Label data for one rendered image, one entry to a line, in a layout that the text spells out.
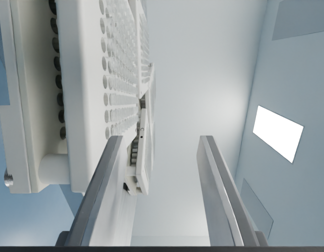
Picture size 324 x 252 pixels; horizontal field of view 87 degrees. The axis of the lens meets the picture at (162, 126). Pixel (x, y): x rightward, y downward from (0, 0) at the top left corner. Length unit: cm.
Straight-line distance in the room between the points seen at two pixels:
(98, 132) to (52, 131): 5
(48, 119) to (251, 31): 412
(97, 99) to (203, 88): 380
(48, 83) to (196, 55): 372
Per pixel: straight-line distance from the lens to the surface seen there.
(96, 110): 16
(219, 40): 397
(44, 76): 19
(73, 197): 34
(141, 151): 53
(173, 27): 384
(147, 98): 75
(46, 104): 19
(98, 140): 17
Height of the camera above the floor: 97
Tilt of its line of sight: level
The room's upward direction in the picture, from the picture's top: 90 degrees clockwise
